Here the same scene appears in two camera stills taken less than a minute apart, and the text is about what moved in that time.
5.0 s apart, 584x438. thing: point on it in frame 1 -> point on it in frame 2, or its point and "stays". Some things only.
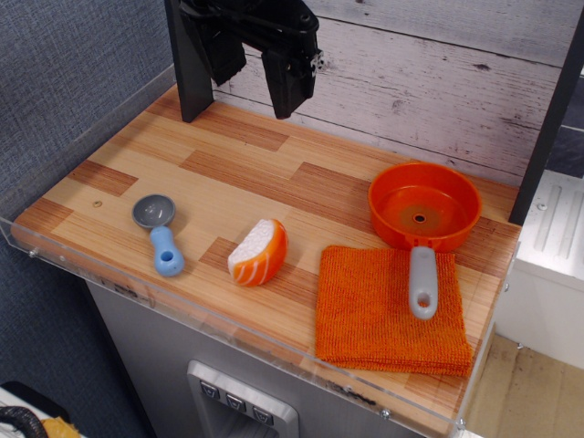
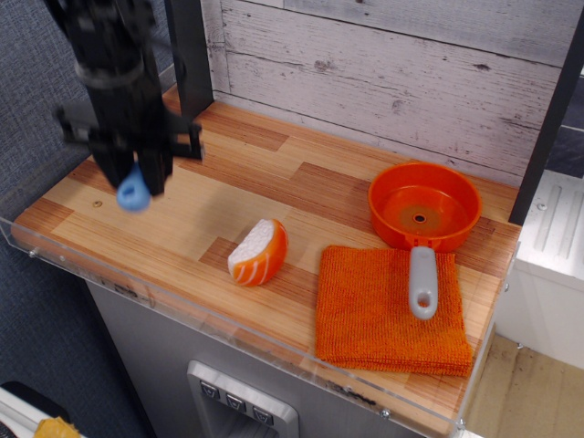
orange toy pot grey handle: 424,206 stays
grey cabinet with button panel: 194,382 stays
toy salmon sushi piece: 258,253 stays
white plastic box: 542,307 stays
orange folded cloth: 364,316 stays
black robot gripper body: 285,25 -> 112,46
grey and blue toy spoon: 156,211 -> 134,194
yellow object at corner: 57,427 stays
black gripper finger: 225,56 -> 116,164
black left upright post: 192,64 stays
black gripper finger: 290,78 -> 157,163
